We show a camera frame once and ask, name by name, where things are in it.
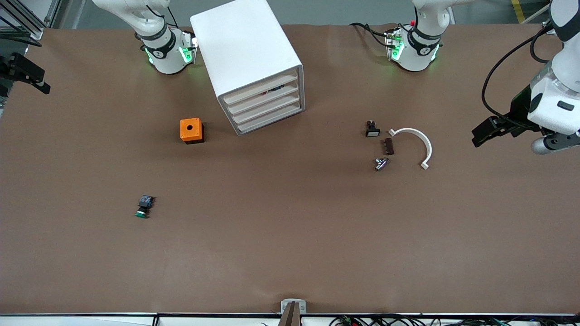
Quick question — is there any green push button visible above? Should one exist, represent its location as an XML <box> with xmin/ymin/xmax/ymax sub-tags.
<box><xmin>135</xmin><ymin>195</ymin><xmax>155</xmax><ymax>219</ymax></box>

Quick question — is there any white curved plastic clamp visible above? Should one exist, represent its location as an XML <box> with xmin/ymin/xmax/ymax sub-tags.
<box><xmin>389</xmin><ymin>128</ymin><xmax>433</xmax><ymax>170</ymax></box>

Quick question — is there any orange box with hole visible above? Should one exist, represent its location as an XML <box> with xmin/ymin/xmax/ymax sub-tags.
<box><xmin>180</xmin><ymin>118</ymin><xmax>204</xmax><ymax>144</ymax></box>

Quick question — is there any brown table mat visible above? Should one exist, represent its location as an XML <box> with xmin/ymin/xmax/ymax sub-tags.
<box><xmin>0</xmin><ymin>23</ymin><xmax>580</xmax><ymax>315</ymax></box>

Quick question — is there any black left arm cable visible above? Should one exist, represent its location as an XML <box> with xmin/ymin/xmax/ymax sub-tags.
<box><xmin>481</xmin><ymin>23</ymin><xmax>556</xmax><ymax>120</ymax></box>

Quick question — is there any aluminium frame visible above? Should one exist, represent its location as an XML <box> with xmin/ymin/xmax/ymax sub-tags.
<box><xmin>0</xmin><ymin>0</ymin><xmax>68</xmax><ymax>41</ymax></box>

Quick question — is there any black base cable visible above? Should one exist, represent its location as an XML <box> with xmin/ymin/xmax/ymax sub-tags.
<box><xmin>349</xmin><ymin>22</ymin><xmax>391</xmax><ymax>48</ymax></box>

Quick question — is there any black cable bundle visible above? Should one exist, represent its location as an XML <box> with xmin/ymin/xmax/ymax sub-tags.
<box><xmin>329</xmin><ymin>314</ymin><xmax>580</xmax><ymax>326</ymax></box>

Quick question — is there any grey metal bracket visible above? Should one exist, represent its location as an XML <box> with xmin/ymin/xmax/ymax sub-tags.
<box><xmin>280</xmin><ymin>299</ymin><xmax>307</xmax><ymax>315</ymax></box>

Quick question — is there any brown post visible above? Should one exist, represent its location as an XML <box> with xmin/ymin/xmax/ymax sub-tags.
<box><xmin>277</xmin><ymin>302</ymin><xmax>303</xmax><ymax>326</ymax></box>

